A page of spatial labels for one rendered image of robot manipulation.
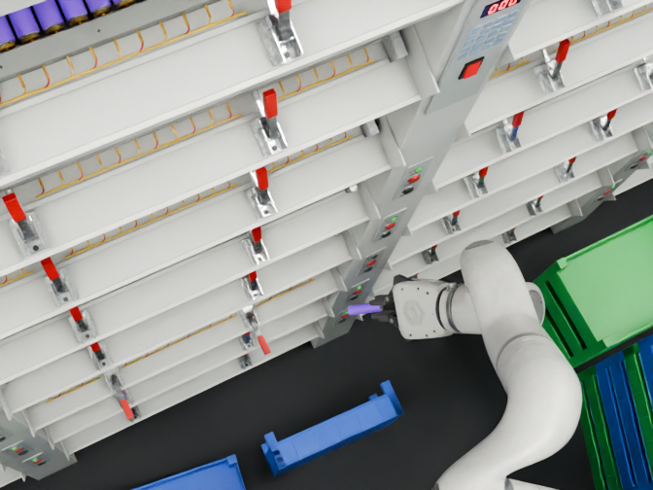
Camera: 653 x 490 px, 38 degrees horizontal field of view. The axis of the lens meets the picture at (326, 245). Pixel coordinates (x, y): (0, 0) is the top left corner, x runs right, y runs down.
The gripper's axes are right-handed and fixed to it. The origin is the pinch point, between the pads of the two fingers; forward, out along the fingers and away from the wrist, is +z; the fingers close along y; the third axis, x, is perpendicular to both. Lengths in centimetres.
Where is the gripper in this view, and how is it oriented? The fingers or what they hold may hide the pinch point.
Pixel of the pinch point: (383, 307)
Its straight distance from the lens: 173.4
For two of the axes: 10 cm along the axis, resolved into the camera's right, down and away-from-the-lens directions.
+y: 1.9, 9.7, 1.3
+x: 6.8, -2.3, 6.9
